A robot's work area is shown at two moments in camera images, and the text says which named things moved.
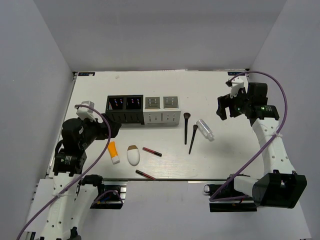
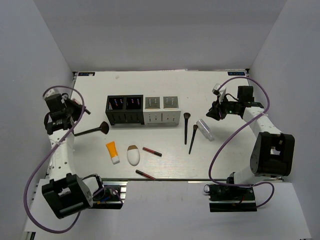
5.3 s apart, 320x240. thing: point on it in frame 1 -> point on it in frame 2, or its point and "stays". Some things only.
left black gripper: (103, 129) -> (79, 107)
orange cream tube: (113, 152) stays
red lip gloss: (144, 174) stays
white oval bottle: (133, 155) stays
